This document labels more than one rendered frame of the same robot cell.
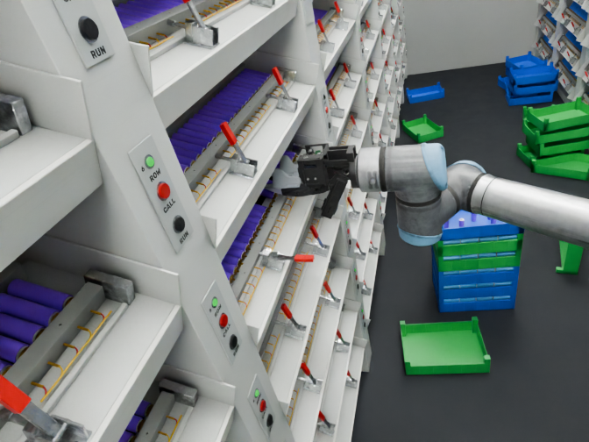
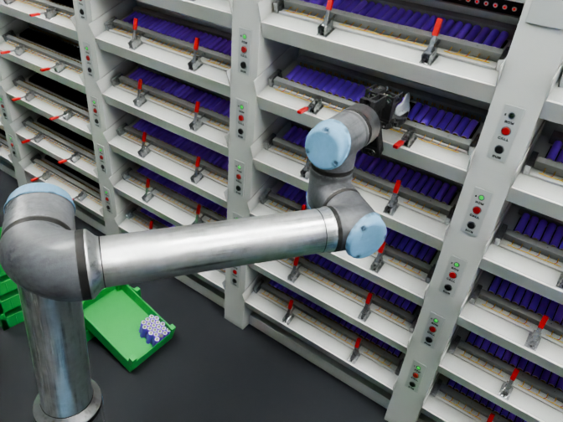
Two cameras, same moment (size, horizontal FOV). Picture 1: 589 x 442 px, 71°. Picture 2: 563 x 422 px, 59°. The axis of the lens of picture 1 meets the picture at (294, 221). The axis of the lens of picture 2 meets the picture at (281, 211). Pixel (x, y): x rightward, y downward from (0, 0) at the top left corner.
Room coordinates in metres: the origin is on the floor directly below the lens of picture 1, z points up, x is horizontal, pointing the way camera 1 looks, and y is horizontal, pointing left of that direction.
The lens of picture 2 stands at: (0.74, -1.19, 1.48)
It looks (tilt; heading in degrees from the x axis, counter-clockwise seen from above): 34 degrees down; 99
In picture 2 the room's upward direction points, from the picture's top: 6 degrees clockwise
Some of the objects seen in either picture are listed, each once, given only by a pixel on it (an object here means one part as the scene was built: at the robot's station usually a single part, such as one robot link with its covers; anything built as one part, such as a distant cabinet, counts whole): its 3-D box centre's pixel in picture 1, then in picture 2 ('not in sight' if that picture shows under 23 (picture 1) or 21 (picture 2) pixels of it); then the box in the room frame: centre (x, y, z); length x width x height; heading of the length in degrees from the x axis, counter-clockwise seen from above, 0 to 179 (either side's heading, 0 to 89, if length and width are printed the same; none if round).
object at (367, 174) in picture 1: (369, 170); (356, 125); (0.73, -0.17, 1.03); 0.10 x 0.05 x 0.09; 157
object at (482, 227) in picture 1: (473, 213); not in sight; (1.24, -0.68, 0.44); 0.30 x 0.20 x 0.08; 75
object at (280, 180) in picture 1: (279, 180); not in sight; (0.78, 0.01, 1.04); 0.09 x 0.03 x 0.06; 74
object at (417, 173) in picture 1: (414, 168); (337, 140); (0.69, -0.25, 1.03); 0.12 x 0.09 x 0.10; 67
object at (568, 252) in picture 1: (567, 235); not in sight; (1.34, -1.18, 0.10); 0.30 x 0.08 x 0.20; 148
